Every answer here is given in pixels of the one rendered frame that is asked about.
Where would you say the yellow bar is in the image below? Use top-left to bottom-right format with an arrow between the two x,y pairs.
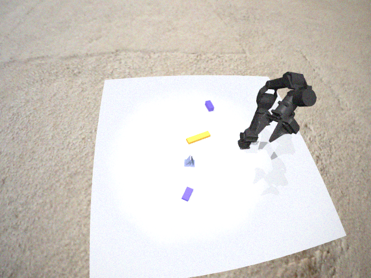
186,131 -> 210,144

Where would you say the purple rectangular block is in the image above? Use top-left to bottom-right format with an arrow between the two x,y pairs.
205,100 -> 214,112
181,187 -> 193,201

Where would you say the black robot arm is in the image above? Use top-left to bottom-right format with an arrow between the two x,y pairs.
237,72 -> 317,150

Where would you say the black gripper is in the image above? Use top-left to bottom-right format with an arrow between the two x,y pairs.
255,100 -> 300,143

